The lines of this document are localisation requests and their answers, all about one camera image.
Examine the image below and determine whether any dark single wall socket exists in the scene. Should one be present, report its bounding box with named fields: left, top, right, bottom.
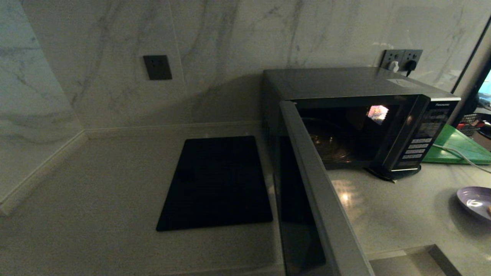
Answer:
left=143, top=55, right=173, bottom=81

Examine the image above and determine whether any black induction cooktop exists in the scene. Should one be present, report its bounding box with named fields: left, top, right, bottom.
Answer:
left=156, top=136, right=274, bottom=232

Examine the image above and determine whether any silver black microwave oven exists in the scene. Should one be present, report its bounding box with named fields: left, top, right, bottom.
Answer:
left=262, top=68, right=461, bottom=181

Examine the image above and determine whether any white cabinet front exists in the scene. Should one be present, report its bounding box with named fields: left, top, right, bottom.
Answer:
left=368, top=245, right=461, bottom=276

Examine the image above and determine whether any green cutting board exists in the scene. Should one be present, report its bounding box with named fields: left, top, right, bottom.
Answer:
left=422, top=125, right=491, bottom=165

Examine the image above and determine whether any purple plate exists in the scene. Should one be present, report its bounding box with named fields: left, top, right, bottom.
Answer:
left=456, top=186, right=491, bottom=221

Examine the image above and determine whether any black glass microwave door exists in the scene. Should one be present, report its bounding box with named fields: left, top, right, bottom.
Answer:
left=273, top=100, right=374, bottom=276

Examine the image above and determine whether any white power cable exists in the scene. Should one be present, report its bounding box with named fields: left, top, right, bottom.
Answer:
left=432, top=144, right=491, bottom=175

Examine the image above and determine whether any double wall socket with plugs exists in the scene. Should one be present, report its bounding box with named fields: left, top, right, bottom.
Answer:
left=381, top=50, right=405, bottom=71
left=400, top=50, right=423, bottom=73

